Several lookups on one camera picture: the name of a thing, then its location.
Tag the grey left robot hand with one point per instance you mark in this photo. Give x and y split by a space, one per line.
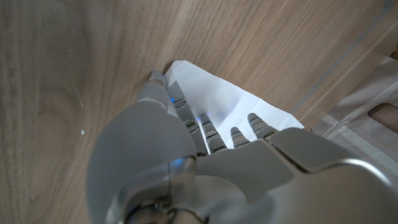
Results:
236 180

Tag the white paper sheet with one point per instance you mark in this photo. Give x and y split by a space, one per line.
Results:
217 96

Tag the printed bookshelf backdrop cloth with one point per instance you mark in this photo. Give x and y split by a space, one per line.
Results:
367 137

